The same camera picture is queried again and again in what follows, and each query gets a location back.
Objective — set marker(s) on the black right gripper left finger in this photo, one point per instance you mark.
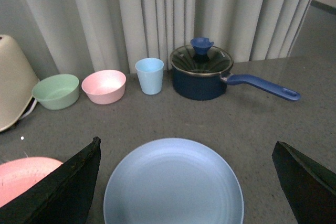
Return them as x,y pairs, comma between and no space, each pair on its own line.
63,196

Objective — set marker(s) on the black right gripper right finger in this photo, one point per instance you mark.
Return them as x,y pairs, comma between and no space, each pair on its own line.
308,186

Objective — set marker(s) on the pink plate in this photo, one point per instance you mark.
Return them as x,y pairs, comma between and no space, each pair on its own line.
19,175

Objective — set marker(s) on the light blue plate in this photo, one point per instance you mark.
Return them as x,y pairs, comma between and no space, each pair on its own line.
173,180

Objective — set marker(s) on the green bowl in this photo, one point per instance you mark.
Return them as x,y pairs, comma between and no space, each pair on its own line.
57,92

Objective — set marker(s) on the pink bowl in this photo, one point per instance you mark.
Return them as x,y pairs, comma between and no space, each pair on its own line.
104,87

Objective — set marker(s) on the cream white toaster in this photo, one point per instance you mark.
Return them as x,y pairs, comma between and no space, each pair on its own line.
17,82

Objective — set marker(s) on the light blue cup right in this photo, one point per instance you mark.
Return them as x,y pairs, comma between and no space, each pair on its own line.
150,75

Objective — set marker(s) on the dark blue saucepan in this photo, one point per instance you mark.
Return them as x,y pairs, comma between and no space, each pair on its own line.
201,87

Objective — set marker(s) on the glass lid blue knob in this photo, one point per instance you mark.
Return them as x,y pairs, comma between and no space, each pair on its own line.
201,57

